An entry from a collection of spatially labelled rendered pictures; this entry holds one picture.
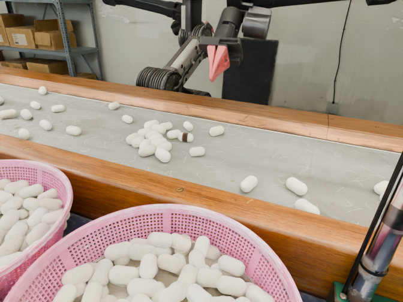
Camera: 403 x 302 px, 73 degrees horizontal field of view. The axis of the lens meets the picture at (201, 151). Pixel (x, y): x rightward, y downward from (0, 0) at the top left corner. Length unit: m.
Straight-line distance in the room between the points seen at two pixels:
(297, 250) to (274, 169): 0.19
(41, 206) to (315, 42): 2.33
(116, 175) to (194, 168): 0.14
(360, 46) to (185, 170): 2.20
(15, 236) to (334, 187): 0.47
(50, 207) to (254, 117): 0.48
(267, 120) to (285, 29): 1.88
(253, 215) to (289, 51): 2.23
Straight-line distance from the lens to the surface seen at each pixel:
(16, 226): 0.44
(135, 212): 0.37
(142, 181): 0.43
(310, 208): 0.42
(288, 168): 0.53
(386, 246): 0.33
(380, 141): 0.70
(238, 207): 0.38
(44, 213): 0.45
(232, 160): 0.53
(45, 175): 0.51
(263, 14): 0.76
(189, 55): 1.08
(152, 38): 2.88
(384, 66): 2.61
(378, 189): 0.52
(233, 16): 0.75
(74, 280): 0.35
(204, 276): 0.33
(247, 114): 0.70
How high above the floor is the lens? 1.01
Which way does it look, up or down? 28 degrees down
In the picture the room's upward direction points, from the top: 2 degrees clockwise
